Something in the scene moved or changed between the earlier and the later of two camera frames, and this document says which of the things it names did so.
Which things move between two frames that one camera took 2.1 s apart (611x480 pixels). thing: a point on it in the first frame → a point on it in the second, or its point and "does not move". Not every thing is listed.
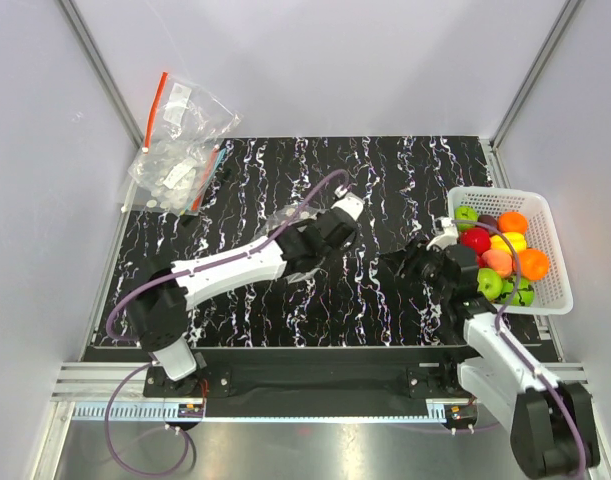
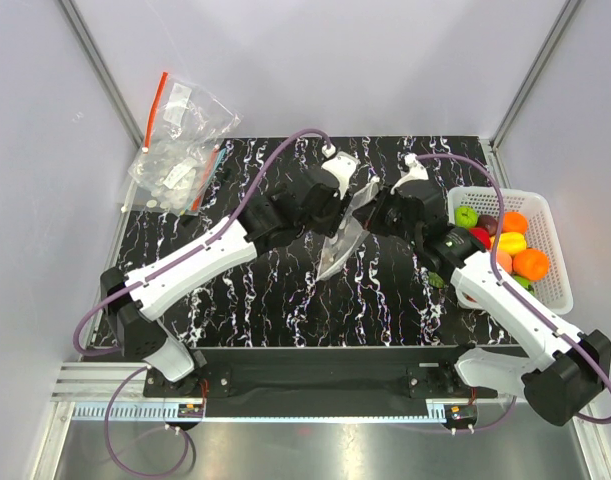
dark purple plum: (490, 221) does not move
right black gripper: (407, 260) → (371, 212)
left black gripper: (319, 217) → (330, 226)
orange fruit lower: (534, 264) does not move
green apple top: (465, 213) does not move
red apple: (479, 238) does not move
